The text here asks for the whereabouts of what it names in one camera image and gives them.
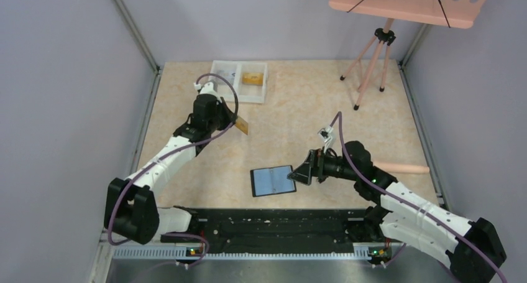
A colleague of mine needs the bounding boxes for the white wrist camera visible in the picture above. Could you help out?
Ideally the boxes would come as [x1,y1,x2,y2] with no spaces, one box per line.
[318,125,335,150]
[194,81,219,98]

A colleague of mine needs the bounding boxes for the pink tripod stand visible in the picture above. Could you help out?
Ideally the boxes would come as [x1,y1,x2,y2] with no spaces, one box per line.
[339,18,396,111]

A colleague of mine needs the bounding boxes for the orange card in tray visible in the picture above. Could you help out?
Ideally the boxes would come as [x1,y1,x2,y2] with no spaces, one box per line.
[241,72,265,86]

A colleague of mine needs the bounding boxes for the pink cylinder rod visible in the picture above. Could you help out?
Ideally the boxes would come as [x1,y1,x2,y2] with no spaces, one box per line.
[373,161,430,174]

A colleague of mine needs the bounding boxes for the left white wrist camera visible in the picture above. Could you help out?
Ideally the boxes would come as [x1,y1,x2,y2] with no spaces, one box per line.
[194,81,219,98]

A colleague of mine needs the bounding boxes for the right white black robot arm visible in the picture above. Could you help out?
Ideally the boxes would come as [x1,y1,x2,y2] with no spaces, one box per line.
[288,141,506,282]

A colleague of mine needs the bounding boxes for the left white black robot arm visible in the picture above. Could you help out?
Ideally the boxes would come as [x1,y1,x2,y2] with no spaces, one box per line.
[104,93,239,245]

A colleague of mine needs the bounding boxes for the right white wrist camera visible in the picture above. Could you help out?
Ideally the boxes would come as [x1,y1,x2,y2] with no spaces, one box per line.
[318,125,335,150]

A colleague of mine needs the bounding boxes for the pink perforated board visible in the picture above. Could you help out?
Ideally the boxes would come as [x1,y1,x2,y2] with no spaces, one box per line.
[329,0,486,29]

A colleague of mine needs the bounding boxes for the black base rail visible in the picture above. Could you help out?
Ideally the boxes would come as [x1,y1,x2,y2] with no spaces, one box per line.
[160,206,406,256]

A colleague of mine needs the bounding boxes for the silver card in tray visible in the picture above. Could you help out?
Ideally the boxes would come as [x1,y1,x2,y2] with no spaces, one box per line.
[216,70,236,82]

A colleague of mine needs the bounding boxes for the white two-compartment tray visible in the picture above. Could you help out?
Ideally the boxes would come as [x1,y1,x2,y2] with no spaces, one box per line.
[210,60,268,104]

